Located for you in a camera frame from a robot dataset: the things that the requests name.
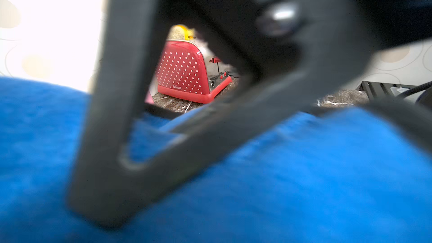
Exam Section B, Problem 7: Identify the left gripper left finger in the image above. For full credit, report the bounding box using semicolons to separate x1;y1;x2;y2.
65;0;432;228

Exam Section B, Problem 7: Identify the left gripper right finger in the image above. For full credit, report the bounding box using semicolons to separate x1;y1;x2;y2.
361;101;432;152

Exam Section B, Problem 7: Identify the blue cloth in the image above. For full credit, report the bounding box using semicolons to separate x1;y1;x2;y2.
1;78;432;243

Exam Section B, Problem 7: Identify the blue thermos bottle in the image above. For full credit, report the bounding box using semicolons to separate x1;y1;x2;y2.
311;106;420;147

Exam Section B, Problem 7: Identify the pink thermos bottle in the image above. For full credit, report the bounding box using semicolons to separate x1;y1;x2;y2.
145;91;154;104

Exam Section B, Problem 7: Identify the red polka dot toaster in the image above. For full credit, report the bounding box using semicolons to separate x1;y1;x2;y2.
155;40;232;104

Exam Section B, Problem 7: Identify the right yellow toast slice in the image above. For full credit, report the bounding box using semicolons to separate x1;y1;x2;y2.
167;24;196;41

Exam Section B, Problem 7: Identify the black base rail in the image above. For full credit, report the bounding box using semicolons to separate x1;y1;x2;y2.
356;81;415;100

